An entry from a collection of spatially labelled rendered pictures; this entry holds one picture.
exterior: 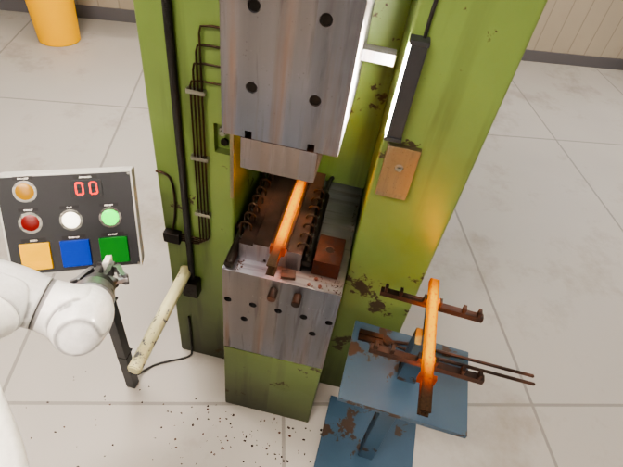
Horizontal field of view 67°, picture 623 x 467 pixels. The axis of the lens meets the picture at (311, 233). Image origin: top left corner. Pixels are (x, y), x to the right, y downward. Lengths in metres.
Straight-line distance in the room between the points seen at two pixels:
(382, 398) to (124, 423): 1.17
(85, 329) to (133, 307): 1.65
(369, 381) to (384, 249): 0.42
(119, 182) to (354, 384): 0.93
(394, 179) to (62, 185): 0.90
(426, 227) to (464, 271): 1.53
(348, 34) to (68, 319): 0.76
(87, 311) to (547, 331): 2.47
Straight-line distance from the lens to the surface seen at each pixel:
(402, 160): 1.31
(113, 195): 1.41
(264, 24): 1.07
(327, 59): 1.07
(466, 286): 2.92
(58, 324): 0.94
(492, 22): 1.18
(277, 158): 1.22
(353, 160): 1.76
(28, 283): 0.99
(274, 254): 1.39
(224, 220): 1.62
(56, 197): 1.44
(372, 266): 1.62
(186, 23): 1.30
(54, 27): 5.00
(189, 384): 2.31
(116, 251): 1.44
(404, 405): 1.57
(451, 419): 1.60
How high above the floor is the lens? 2.04
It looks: 44 degrees down
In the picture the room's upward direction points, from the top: 9 degrees clockwise
